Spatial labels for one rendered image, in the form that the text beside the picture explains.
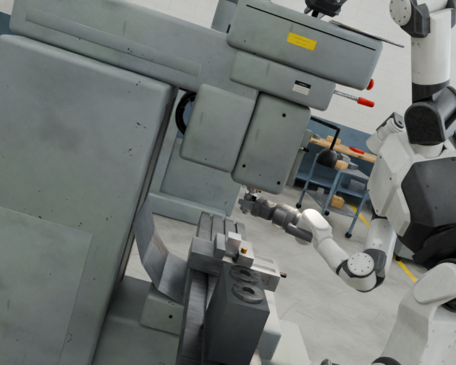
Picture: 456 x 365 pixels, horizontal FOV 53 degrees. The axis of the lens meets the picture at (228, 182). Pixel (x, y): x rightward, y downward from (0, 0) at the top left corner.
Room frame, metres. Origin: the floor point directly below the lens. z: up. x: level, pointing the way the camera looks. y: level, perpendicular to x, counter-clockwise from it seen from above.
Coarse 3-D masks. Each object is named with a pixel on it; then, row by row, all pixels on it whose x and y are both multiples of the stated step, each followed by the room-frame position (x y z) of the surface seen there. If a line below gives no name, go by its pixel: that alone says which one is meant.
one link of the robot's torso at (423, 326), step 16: (432, 272) 1.10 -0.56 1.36; (448, 272) 1.06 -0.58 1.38; (416, 288) 1.12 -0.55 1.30; (432, 288) 1.08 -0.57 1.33; (448, 288) 1.05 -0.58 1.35; (400, 304) 1.15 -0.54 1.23; (416, 304) 1.11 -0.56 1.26; (432, 304) 1.07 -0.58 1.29; (400, 320) 1.15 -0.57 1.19; (416, 320) 1.10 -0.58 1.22; (432, 320) 1.08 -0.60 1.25; (448, 320) 1.11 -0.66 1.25; (400, 336) 1.14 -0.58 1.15; (416, 336) 1.10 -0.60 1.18; (432, 336) 1.08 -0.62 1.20; (448, 336) 1.11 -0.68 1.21; (384, 352) 1.16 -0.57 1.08; (400, 352) 1.12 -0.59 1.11; (416, 352) 1.09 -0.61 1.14; (432, 352) 1.09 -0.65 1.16; (448, 352) 1.12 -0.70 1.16
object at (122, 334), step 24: (120, 288) 1.60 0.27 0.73; (144, 288) 1.66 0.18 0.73; (120, 312) 1.45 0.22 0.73; (120, 336) 1.42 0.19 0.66; (144, 336) 1.42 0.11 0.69; (168, 336) 1.43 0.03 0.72; (288, 336) 1.67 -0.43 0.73; (96, 360) 1.41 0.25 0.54; (120, 360) 1.42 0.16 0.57; (144, 360) 1.43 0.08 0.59; (168, 360) 1.43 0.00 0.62; (264, 360) 1.47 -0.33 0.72; (288, 360) 1.50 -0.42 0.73
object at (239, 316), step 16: (224, 272) 1.23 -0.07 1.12; (240, 272) 1.25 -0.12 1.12; (256, 272) 1.29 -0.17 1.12; (224, 288) 1.15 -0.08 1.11; (240, 288) 1.13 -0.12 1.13; (256, 288) 1.16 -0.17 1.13; (208, 304) 1.28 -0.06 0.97; (224, 304) 1.08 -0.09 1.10; (240, 304) 1.08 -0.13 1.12; (256, 304) 1.10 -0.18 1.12; (208, 320) 1.20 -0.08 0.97; (224, 320) 1.07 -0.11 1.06; (240, 320) 1.08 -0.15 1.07; (256, 320) 1.08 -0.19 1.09; (208, 336) 1.13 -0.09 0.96; (224, 336) 1.07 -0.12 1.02; (240, 336) 1.08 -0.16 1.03; (256, 336) 1.09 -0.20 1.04; (208, 352) 1.07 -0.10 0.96; (224, 352) 1.08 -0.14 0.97; (240, 352) 1.08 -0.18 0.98
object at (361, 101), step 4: (336, 92) 1.51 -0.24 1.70; (340, 92) 1.51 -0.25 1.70; (344, 96) 1.51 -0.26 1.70; (348, 96) 1.51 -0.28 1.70; (352, 96) 1.52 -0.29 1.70; (356, 100) 1.52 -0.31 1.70; (360, 100) 1.51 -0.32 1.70; (364, 100) 1.51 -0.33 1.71; (368, 100) 1.52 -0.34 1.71; (364, 104) 1.52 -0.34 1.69; (368, 104) 1.52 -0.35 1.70; (372, 104) 1.52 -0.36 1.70
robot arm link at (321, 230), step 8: (304, 216) 1.51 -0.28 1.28; (312, 216) 1.51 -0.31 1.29; (320, 216) 1.52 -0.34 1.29; (312, 224) 1.48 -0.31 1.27; (320, 224) 1.48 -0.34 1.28; (328, 224) 1.49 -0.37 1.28; (312, 232) 1.47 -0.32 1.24; (320, 232) 1.45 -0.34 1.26; (328, 232) 1.47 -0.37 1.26; (320, 240) 1.45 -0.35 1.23
